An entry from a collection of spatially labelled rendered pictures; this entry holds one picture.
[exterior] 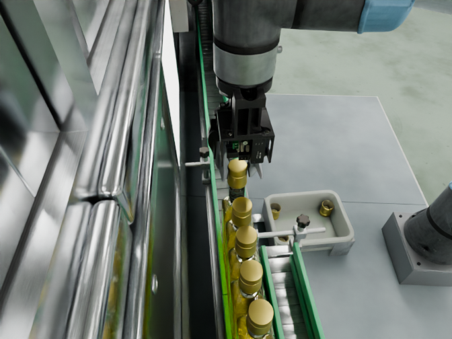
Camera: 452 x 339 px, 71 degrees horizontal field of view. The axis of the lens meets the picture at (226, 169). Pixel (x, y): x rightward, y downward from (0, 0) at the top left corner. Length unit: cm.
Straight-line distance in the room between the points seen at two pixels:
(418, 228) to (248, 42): 74
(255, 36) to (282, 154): 90
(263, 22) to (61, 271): 28
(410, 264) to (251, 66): 73
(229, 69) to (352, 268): 75
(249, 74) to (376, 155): 100
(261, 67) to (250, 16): 6
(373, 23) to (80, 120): 28
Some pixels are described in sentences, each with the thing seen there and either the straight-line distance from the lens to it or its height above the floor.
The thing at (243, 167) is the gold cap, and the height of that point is 120.
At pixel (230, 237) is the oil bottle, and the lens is 59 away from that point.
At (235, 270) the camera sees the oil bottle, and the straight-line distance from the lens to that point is 57.
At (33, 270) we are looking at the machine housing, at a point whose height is 143.
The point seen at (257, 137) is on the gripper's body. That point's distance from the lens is 41.
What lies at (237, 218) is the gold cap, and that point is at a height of 114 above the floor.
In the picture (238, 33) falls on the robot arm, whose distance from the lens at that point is 35.
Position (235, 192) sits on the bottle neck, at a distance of 58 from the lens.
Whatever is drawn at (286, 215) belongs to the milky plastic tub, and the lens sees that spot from 102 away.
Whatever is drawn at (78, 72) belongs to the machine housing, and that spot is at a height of 147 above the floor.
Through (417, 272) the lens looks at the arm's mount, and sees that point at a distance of 97.
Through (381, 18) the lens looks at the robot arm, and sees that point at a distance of 36.
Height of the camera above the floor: 160
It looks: 48 degrees down
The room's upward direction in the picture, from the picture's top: straight up
